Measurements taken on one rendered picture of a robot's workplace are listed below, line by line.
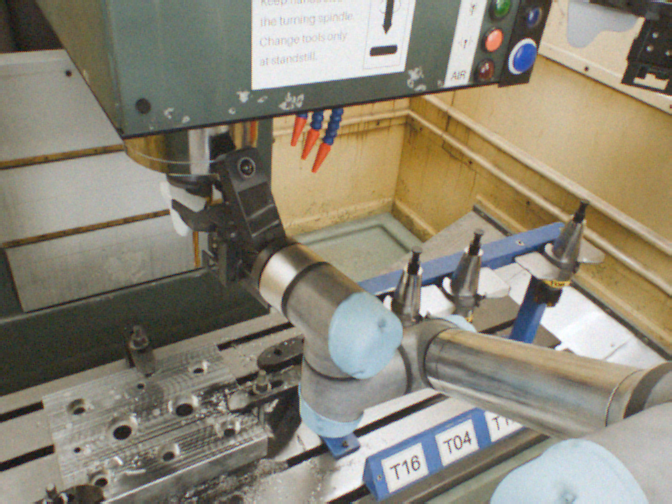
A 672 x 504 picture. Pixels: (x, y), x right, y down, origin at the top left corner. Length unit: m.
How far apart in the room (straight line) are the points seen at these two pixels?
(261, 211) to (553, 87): 1.08
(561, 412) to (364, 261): 1.55
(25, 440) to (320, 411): 0.63
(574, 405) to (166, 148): 0.47
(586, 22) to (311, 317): 0.38
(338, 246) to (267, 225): 1.41
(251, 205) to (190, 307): 0.89
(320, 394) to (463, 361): 0.15
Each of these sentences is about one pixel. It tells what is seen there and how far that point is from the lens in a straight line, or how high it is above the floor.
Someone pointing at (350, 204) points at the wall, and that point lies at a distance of 2.13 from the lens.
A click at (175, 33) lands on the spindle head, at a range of 0.50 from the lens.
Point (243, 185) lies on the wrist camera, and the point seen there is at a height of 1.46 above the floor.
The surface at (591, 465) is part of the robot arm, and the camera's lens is 0.35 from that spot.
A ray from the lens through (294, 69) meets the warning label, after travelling 0.54.
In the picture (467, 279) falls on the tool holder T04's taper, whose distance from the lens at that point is 0.92.
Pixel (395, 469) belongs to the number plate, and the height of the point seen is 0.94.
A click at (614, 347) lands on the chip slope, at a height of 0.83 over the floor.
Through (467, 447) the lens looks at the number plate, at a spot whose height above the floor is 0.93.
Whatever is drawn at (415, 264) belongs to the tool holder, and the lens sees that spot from 0.84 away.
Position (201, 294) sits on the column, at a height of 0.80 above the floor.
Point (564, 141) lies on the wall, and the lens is 1.62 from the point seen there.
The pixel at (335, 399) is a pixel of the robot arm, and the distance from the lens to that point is 0.66.
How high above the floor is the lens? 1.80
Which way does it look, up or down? 37 degrees down
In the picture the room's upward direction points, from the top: 7 degrees clockwise
